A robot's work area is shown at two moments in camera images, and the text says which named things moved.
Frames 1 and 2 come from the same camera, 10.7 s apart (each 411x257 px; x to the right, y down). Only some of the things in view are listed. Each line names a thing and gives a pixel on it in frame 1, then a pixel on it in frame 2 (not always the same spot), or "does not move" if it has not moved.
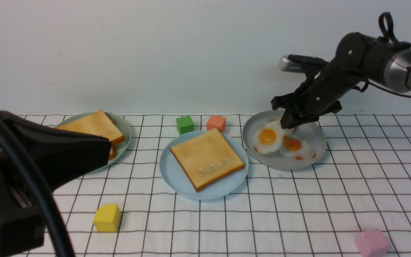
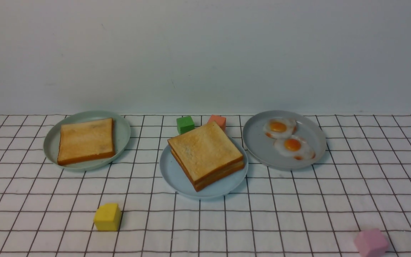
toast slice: [97, 124] to [216, 177]
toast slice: [207, 158] does not move
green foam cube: [184, 124] does not move
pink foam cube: [371, 243] does not move
